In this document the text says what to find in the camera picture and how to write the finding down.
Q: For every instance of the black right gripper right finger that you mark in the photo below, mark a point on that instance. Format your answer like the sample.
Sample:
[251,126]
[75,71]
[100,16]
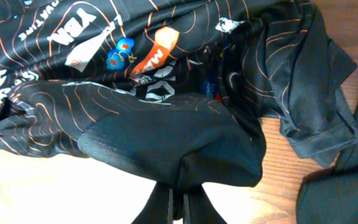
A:
[198,209]

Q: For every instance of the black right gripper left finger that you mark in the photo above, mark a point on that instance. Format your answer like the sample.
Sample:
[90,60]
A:
[159,207]

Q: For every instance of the black printed cycling jersey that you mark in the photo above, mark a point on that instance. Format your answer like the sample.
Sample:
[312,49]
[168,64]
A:
[172,91]

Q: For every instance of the plain black shirt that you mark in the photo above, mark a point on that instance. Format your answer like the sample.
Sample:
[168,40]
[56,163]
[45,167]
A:
[331,196]

